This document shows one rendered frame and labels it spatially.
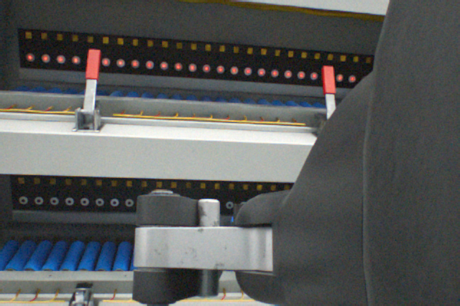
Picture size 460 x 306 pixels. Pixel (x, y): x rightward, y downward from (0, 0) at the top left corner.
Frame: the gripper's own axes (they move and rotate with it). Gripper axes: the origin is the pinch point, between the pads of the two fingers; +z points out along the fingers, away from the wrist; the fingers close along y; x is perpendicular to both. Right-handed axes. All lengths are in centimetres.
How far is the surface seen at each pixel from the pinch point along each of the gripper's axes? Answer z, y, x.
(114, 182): 33.6, 13.4, -8.1
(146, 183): 33.6, 9.1, -8.2
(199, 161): 18.5, 2.8, -8.5
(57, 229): 34.8, 20.7, -1.7
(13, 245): 32.1, 25.3, 0.4
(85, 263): 28.4, 15.6, 2.4
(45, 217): 36.1, 22.9, -3.4
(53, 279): 24.8, 18.1, 4.0
